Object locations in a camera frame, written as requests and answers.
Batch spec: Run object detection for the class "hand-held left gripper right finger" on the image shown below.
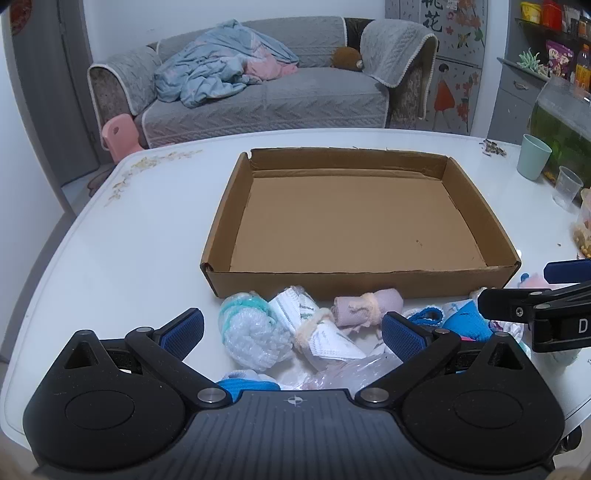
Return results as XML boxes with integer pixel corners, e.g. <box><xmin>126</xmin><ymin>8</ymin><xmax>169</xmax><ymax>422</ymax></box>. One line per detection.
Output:
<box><xmin>353</xmin><ymin>311</ymin><xmax>529</xmax><ymax>408</ymax></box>

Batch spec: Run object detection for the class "purple snack bag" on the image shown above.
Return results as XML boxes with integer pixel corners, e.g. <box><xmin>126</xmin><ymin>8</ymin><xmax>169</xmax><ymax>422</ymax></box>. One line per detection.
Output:
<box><xmin>546</xmin><ymin>40</ymin><xmax>574</xmax><ymax>77</ymax></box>

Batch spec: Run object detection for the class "grey cabinet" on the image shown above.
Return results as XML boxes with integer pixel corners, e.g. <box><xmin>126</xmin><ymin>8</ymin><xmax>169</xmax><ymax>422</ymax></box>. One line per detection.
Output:
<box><xmin>489</xmin><ymin>58</ymin><xmax>555</xmax><ymax>146</ymax></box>

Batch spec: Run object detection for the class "blue yarn bundle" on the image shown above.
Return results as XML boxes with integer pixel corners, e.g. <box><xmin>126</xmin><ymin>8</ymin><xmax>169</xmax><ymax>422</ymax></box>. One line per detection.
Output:
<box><xmin>216</xmin><ymin>369</ymin><xmax>281</xmax><ymax>402</ymax></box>

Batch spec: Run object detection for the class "grey door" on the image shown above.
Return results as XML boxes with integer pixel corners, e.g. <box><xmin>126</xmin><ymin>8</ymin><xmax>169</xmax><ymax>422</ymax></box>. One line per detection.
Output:
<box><xmin>9</xmin><ymin>0</ymin><xmax>100</xmax><ymax>185</ymax></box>

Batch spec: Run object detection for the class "flower-decorated refrigerator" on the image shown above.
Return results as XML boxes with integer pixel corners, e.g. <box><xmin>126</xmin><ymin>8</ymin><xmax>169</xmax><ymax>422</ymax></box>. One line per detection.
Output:
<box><xmin>385</xmin><ymin>0</ymin><xmax>489</xmax><ymax>136</ymax></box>

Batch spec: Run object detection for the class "bag of nuts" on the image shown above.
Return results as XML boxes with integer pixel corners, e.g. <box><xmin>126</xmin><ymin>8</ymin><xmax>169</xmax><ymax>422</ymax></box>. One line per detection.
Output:
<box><xmin>573</xmin><ymin>222</ymin><xmax>591</xmax><ymax>259</ymax></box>

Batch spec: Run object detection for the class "grey knitted throw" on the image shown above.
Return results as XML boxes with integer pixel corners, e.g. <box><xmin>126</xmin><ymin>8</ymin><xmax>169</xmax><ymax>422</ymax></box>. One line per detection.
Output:
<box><xmin>359</xmin><ymin>19</ymin><xmax>439</xmax><ymax>88</ymax></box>

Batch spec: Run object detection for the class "white striped cloth roll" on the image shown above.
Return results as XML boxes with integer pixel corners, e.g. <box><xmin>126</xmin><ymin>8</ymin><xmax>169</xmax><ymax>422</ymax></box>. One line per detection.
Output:
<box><xmin>269</xmin><ymin>286</ymin><xmax>366</xmax><ymax>361</ymax></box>

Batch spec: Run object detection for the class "pile of seed shells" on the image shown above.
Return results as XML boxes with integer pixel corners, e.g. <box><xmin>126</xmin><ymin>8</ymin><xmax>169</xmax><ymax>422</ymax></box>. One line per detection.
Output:
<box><xmin>480</xmin><ymin>138</ymin><xmax>509</xmax><ymax>158</ymax></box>

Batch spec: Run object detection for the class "pink plastic chair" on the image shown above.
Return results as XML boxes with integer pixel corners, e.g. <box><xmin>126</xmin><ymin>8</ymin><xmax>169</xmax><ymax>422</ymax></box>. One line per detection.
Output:
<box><xmin>100</xmin><ymin>115</ymin><xmax>147</xmax><ymax>163</ymax></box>

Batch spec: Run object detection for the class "brown plush toy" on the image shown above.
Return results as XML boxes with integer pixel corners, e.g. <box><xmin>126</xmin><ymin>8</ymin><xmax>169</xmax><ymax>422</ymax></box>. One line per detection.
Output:
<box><xmin>331</xmin><ymin>46</ymin><xmax>364</xmax><ymax>72</ymax></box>

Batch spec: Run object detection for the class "teal white bubble wrap bundle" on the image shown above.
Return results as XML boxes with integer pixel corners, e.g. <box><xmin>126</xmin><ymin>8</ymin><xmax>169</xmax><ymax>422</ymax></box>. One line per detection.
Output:
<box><xmin>219</xmin><ymin>291</ymin><xmax>293</xmax><ymax>372</ymax></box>

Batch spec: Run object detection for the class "orange drink bottle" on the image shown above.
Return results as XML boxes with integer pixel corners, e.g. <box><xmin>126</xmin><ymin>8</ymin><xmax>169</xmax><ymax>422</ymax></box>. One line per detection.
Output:
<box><xmin>575</xmin><ymin>44</ymin><xmax>591</xmax><ymax>86</ymax></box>

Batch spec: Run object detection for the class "light blue blanket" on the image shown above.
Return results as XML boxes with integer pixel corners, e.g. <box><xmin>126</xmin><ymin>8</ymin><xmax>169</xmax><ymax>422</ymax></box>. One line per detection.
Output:
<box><xmin>154</xmin><ymin>19</ymin><xmax>301</xmax><ymax>109</ymax></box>

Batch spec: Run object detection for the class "green plant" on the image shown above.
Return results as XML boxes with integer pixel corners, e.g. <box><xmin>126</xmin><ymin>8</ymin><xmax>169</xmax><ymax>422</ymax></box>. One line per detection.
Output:
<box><xmin>518</xmin><ymin>48</ymin><xmax>550</xmax><ymax>70</ymax></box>

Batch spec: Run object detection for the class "floor rug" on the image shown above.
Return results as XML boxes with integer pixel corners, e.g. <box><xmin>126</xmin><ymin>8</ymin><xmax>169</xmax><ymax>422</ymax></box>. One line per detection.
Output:
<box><xmin>85</xmin><ymin>166</ymin><xmax>112</xmax><ymax>192</ymax></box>

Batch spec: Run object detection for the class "red door decoration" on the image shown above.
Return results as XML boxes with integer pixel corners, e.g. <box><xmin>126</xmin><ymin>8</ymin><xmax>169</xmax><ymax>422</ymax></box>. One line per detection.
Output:
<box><xmin>9</xmin><ymin>4</ymin><xmax>33</xmax><ymax>35</ymax></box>

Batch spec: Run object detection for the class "pink cloth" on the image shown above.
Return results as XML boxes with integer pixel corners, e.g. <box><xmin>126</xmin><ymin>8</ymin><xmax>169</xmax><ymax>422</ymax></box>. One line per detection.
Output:
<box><xmin>242</xmin><ymin>46</ymin><xmax>298</xmax><ymax>84</ymax></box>

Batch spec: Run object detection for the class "glass fish tank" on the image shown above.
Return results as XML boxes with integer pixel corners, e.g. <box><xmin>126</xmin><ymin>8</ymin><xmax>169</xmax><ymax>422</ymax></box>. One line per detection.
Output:
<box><xmin>529</xmin><ymin>76</ymin><xmax>591</xmax><ymax>185</ymax></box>

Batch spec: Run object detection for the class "grey sofa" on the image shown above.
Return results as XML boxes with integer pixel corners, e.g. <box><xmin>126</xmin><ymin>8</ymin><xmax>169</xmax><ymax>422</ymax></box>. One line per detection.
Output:
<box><xmin>88</xmin><ymin>16</ymin><xmax>439</xmax><ymax>149</ymax></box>

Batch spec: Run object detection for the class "clear plastic bag bundle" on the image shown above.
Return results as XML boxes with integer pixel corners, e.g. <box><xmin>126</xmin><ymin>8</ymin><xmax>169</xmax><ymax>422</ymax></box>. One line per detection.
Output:
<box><xmin>300</xmin><ymin>353</ymin><xmax>404</xmax><ymax>392</ymax></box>

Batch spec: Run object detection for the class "light green cup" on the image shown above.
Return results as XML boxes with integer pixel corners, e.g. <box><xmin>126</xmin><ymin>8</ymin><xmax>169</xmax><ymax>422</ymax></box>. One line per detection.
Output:
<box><xmin>517</xmin><ymin>134</ymin><xmax>553</xmax><ymax>181</ymax></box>

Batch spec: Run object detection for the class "shallow cardboard box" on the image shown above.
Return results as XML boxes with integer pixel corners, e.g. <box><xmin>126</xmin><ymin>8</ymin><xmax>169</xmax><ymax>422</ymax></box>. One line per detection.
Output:
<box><xmin>200</xmin><ymin>147</ymin><xmax>522</xmax><ymax>301</ymax></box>

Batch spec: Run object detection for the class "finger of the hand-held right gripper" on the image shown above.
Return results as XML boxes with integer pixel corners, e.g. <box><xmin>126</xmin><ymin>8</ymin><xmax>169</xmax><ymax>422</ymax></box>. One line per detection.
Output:
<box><xmin>478</xmin><ymin>281</ymin><xmax>591</xmax><ymax>321</ymax></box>
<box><xmin>544</xmin><ymin>259</ymin><xmax>591</xmax><ymax>283</ymax></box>

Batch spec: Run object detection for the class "mauve cloth roll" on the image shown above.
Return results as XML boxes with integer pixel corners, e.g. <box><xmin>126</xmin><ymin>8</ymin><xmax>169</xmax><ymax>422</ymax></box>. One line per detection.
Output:
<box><xmin>333</xmin><ymin>287</ymin><xmax>404</xmax><ymax>329</ymax></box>

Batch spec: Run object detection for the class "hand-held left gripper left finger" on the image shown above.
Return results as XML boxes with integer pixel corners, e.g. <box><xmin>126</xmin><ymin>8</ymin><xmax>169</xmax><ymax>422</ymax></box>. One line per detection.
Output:
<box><xmin>62</xmin><ymin>308</ymin><xmax>232</xmax><ymax>408</ymax></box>

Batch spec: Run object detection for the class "clear plastic cup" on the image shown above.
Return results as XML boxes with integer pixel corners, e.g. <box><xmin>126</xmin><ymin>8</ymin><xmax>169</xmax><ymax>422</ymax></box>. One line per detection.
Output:
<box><xmin>553</xmin><ymin>166</ymin><xmax>585</xmax><ymax>210</ymax></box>

